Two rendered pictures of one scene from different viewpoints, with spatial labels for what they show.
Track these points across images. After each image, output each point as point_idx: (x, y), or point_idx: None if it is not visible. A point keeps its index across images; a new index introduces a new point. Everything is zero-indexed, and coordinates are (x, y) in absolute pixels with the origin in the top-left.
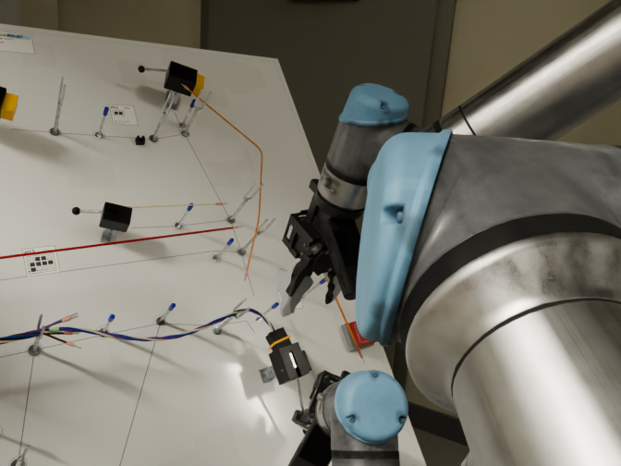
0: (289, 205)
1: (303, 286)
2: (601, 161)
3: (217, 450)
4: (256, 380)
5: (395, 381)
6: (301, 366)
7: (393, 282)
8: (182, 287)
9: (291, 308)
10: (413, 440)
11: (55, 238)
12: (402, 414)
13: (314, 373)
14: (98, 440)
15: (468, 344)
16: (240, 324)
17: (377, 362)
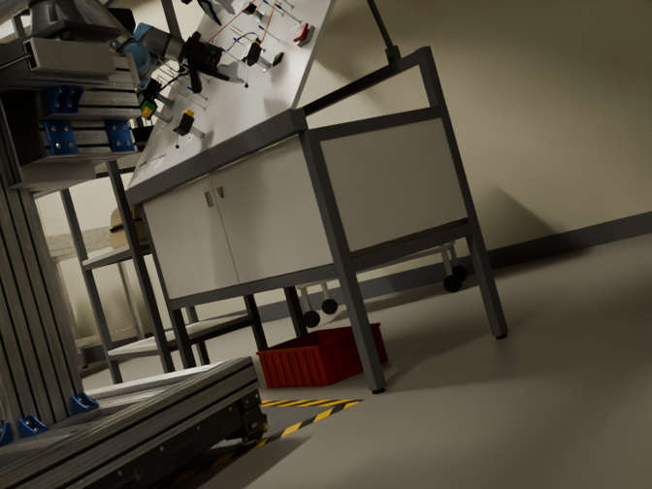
0: None
1: (205, 7)
2: None
3: (238, 102)
4: (262, 71)
5: (138, 23)
6: (246, 52)
7: None
8: (266, 34)
9: (212, 19)
10: (294, 93)
11: (248, 26)
12: (133, 33)
13: (280, 63)
14: (219, 100)
15: None
16: (273, 45)
17: (307, 50)
